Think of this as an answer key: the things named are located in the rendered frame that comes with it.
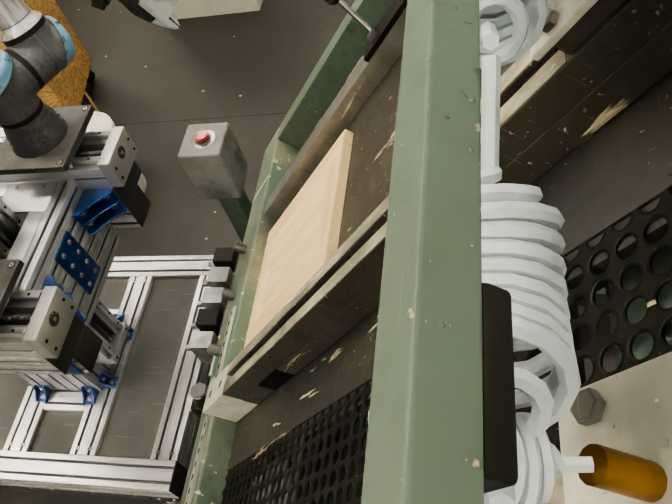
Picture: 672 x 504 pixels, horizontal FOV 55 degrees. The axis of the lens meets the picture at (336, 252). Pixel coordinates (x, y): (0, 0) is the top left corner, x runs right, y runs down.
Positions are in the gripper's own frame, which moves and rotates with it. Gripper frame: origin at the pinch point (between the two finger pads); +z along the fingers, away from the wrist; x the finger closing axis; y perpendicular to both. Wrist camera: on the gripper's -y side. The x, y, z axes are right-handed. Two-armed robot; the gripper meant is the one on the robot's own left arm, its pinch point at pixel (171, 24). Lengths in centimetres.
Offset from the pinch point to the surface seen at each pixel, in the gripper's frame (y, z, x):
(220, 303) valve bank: -31, 50, -30
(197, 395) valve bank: -28, 49, -55
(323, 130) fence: 16.9, 30.0, -12.4
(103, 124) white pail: -135, 41, 78
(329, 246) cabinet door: 25, 29, -44
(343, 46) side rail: 18.5, 29.5, 11.6
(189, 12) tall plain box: -158, 66, 202
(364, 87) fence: 30.6, 25.7, -12.2
